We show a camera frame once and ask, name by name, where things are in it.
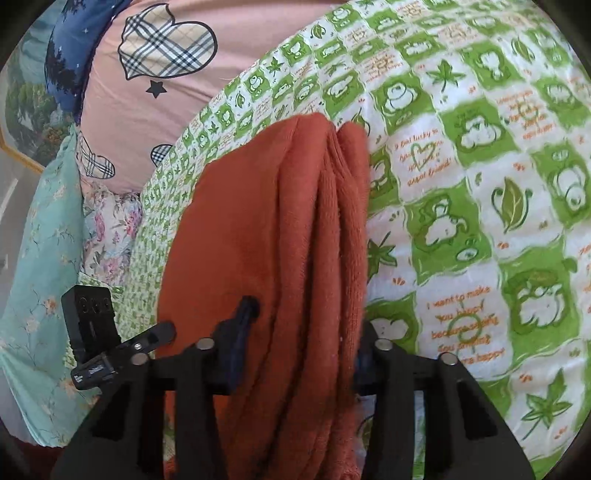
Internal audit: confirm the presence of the gold framed landscape painting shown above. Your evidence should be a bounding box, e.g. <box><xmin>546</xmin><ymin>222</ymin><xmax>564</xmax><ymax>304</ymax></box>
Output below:
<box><xmin>1</xmin><ymin>1</ymin><xmax>73</xmax><ymax>171</ymax></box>

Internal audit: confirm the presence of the dark blue starry pillow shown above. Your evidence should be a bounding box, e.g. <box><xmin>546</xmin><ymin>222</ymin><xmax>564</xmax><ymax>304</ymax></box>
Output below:
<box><xmin>44</xmin><ymin>0</ymin><xmax>131</xmax><ymax>123</ymax></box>

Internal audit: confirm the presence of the green white patterned bedsheet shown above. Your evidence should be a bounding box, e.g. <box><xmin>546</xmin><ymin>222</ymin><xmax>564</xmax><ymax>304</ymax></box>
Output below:
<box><xmin>64</xmin><ymin>0</ymin><xmax>591</xmax><ymax>480</ymax></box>

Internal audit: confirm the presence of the light teal floral cloth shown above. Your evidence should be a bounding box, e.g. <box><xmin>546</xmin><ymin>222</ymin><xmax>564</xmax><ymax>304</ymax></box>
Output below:
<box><xmin>1</xmin><ymin>130</ymin><xmax>98</xmax><ymax>447</ymax></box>

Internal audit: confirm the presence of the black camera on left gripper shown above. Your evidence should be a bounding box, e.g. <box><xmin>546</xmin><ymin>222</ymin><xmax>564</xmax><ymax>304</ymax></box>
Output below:
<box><xmin>61</xmin><ymin>285</ymin><xmax>121</xmax><ymax>390</ymax></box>

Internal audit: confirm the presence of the rust orange knit sweater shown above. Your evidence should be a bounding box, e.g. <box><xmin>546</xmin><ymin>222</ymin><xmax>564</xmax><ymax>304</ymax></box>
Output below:
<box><xmin>157</xmin><ymin>113</ymin><xmax>370</xmax><ymax>479</ymax></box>

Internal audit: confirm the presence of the pink quilt with plaid hearts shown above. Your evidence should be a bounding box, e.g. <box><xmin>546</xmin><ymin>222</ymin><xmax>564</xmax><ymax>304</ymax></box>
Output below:
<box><xmin>76</xmin><ymin>1</ymin><xmax>338</xmax><ymax>193</ymax></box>

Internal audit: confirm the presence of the floral pastel blanket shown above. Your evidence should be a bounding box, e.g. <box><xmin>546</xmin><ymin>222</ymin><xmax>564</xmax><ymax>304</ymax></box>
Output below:
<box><xmin>81</xmin><ymin>183</ymin><xmax>142</xmax><ymax>287</ymax></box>

